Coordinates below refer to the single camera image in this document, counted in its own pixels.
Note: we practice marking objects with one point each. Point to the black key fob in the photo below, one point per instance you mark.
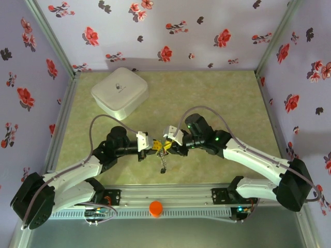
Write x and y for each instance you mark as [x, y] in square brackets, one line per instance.
[163, 170]

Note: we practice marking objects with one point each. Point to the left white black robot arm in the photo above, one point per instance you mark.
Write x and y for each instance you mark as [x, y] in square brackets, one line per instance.
[75, 169]

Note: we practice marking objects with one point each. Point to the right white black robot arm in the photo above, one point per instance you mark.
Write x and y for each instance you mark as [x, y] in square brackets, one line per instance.
[248, 155]

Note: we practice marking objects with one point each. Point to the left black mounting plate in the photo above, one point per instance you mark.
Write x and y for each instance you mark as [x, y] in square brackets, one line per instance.
[113, 197]

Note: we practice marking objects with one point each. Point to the black mounting plate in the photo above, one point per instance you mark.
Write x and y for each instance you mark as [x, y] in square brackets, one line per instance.
[113, 197]
[219, 196]

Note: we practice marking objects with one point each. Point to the white square plastic container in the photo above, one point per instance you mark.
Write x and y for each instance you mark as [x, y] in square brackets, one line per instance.
[119, 87]

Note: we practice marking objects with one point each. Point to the orange round button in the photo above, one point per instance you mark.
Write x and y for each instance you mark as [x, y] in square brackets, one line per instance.
[156, 208]

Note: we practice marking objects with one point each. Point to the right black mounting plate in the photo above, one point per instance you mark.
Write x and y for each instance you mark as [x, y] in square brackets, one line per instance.
[219, 196]

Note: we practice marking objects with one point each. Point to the left controller circuit board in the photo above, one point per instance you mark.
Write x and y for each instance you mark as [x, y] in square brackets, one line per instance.
[97, 212]

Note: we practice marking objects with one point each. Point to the controller circuit board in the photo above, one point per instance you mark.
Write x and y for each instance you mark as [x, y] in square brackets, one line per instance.
[97, 212]
[239, 213]

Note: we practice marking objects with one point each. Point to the right controller circuit board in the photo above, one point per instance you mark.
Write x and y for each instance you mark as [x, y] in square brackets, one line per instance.
[239, 213]

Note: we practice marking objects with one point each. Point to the grey metal sheet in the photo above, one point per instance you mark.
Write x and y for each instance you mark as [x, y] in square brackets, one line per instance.
[165, 235]

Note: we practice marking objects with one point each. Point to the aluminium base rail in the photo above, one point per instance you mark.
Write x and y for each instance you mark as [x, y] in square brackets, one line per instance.
[165, 195]

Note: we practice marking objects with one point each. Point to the aluminium table side rail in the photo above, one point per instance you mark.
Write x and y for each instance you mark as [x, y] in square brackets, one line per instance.
[274, 124]
[60, 124]

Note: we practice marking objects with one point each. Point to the aluminium frame post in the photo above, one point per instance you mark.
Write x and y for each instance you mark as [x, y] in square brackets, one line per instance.
[278, 38]
[51, 38]
[18, 239]
[309, 230]

